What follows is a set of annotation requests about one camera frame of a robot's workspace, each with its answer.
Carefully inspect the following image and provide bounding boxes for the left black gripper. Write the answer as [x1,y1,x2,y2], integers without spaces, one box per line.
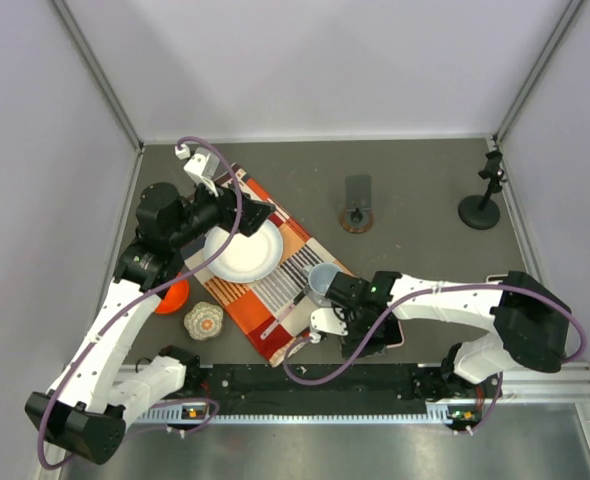
[169,174,275,249]

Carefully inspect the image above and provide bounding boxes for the grey phone stand wooden base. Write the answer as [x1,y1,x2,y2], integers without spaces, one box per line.
[339,174,374,234]

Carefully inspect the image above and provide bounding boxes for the pink case smartphone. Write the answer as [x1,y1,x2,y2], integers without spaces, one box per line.
[383,320,405,349]

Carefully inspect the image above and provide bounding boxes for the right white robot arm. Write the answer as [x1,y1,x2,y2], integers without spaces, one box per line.
[310,271,570,399]

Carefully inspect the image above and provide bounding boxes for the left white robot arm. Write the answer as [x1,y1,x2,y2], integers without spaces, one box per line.
[25,182,276,470]

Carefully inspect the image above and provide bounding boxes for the black round base clamp stand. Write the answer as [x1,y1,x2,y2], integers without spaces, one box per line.
[458,150,505,230]

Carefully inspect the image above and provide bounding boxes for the light blue mug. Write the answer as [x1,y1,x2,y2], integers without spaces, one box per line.
[303,262,344,307]

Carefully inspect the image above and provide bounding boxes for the orange patterned cloth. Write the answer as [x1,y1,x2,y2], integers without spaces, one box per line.
[195,164,341,367]

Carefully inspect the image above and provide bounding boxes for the orange bowl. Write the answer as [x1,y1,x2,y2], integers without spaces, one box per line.
[155,279,190,315]

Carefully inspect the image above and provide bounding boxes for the crocheted pastel coaster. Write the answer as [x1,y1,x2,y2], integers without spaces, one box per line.
[183,301,224,341]

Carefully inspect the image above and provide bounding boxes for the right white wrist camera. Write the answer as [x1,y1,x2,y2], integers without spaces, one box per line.
[309,308,348,344]

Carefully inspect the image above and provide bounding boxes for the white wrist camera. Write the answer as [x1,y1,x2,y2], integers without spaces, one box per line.
[175,144,220,197]
[309,308,348,344]

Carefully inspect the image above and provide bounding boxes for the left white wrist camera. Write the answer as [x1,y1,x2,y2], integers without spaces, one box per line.
[175,144,220,197]

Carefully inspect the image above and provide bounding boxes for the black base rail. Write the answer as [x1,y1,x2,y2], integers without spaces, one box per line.
[197,364,446,416]

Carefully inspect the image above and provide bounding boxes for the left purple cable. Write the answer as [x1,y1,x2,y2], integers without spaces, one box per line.
[35,135,241,470]

